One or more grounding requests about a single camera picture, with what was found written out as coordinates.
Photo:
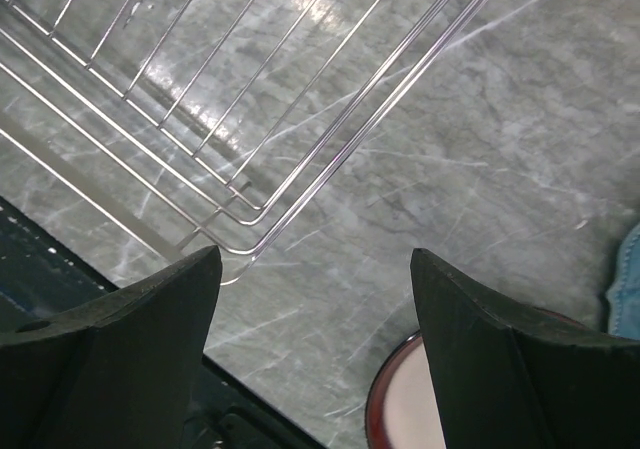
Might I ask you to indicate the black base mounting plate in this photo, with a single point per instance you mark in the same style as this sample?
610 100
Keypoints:
41 278

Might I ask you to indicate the red rimmed cream plate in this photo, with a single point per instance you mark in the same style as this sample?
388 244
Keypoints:
400 399

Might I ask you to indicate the teal scalloped plate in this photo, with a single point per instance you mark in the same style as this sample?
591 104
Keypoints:
623 296

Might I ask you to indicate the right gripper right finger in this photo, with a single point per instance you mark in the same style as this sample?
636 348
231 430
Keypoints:
586 382

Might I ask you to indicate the wire dish rack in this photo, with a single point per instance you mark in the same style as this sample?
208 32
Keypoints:
170 125

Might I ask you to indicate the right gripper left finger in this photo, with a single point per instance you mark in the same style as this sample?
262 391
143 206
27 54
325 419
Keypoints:
116 372

